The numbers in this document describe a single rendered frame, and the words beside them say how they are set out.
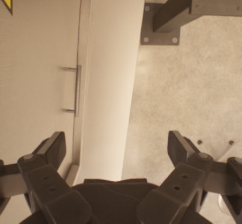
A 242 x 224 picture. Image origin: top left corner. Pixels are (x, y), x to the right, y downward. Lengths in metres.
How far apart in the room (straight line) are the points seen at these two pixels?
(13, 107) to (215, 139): 1.69
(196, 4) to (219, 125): 1.35
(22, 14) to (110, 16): 0.38
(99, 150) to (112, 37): 0.42
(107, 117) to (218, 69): 1.17
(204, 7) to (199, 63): 1.02
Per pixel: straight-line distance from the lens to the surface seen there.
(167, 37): 1.45
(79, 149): 0.68
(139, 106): 1.47
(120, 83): 0.61
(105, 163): 0.73
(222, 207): 1.58
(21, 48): 0.28
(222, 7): 0.57
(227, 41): 1.65
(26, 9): 0.29
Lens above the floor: 1.41
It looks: 75 degrees down
